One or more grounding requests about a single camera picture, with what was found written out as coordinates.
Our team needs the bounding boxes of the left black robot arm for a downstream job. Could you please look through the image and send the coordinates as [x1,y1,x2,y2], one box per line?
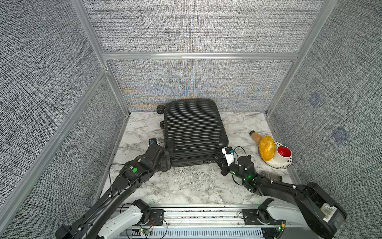
[55,144,170,239]

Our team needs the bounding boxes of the brown bottle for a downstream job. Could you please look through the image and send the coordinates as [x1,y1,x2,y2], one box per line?
[249,130,263,145]

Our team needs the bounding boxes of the yellow mesh sponge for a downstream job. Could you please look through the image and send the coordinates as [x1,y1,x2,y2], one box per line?
[259,136,276,161]

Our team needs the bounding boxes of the red and white cup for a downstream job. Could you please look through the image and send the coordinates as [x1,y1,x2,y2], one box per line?
[273,145,292,164]

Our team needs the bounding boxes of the aluminium front rail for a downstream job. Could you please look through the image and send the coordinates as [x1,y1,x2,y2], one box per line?
[78,204,329,230]

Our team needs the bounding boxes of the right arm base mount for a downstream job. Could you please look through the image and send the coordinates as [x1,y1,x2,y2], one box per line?
[242,209,283,226]

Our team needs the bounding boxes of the black hard-shell suitcase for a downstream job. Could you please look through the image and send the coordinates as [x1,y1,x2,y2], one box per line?
[156,98,229,167]

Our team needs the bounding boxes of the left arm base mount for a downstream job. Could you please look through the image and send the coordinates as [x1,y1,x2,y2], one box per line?
[139,209,165,226]

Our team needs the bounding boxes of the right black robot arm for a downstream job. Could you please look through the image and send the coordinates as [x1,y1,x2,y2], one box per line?
[215,154,347,239]

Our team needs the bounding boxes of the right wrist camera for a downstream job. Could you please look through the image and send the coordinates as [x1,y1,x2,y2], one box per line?
[221,146,235,166]

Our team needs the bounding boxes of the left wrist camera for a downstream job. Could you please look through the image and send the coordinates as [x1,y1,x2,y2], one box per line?
[149,138,158,145]

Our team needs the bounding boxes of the white perforated plate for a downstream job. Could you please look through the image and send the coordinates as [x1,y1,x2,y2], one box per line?
[263,141,292,169]

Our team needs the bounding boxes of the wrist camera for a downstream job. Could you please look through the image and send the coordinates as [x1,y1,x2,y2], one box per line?
[221,146,235,166]
[149,138,158,145]

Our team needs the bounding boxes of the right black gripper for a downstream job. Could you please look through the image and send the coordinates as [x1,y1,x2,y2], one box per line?
[213,157,248,183]

